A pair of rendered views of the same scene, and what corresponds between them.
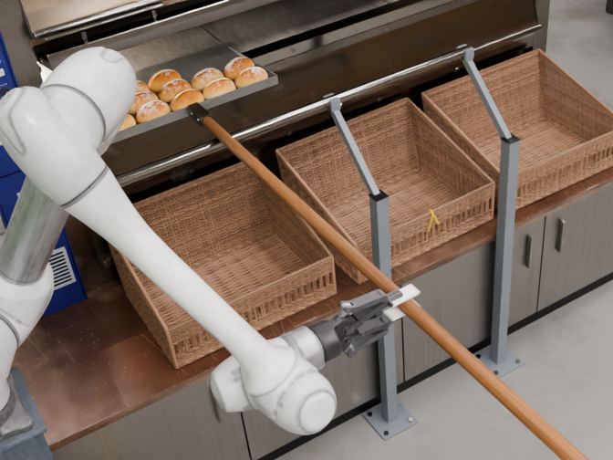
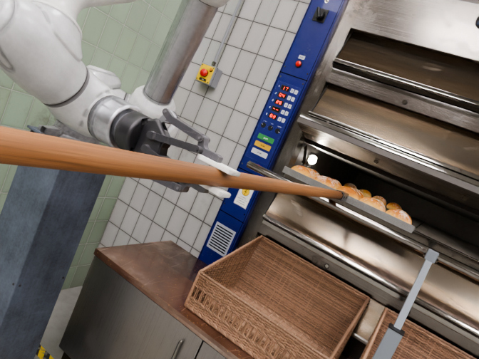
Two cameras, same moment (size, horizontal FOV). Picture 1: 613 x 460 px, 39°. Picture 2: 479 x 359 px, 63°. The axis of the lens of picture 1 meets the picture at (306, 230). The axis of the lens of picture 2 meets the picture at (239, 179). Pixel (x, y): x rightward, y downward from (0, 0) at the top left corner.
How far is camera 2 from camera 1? 1.57 m
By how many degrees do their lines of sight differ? 56
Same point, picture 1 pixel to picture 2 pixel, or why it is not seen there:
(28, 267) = (150, 80)
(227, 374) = not seen: hidden behind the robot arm
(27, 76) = (294, 135)
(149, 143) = (318, 224)
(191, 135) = (343, 243)
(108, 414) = (135, 276)
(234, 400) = not seen: hidden behind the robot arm
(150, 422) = (143, 313)
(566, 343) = not seen: outside the picture
